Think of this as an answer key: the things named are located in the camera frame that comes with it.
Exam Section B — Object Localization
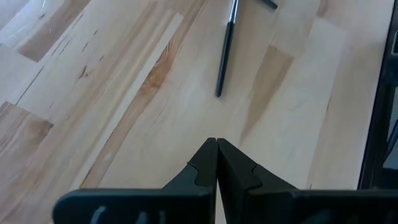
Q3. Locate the black aluminium table frame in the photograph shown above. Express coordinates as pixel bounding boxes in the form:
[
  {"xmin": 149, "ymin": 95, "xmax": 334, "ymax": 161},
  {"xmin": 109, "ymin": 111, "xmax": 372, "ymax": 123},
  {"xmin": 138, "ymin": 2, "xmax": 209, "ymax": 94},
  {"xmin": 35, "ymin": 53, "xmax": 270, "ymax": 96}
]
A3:
[{"xmin": 357, "ymin": 0, "xmax": 398, "ymax": 190}]

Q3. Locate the black makeup brush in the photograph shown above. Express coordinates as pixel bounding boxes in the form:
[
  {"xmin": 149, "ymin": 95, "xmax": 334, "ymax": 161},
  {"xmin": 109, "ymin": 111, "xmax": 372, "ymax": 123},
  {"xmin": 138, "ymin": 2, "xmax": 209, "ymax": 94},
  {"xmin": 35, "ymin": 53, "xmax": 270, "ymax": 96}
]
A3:
[
  {"xmin": 215, "ymin": 0, "xmax": 241, "ymax": 98},
  {"xmin": 257, "ymin": 0, "xmax": 279, "ymax": 11}
]

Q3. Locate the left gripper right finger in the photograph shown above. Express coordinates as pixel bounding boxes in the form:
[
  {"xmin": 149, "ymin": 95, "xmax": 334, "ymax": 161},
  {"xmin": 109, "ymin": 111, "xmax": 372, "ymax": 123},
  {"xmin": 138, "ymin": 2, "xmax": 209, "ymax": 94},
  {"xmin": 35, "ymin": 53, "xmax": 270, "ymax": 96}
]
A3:
[{"xmin": 217, "ymin": 138, "xmax": 398, "ymax": 224}]

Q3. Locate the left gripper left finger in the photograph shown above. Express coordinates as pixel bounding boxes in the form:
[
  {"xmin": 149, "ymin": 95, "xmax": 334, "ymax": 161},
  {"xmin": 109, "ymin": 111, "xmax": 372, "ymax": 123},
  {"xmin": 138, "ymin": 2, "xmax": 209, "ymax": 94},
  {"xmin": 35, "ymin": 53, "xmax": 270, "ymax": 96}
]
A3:
[{"xmin": 52, "ymin": 137, "xmax": 218, "ymax": 224}]

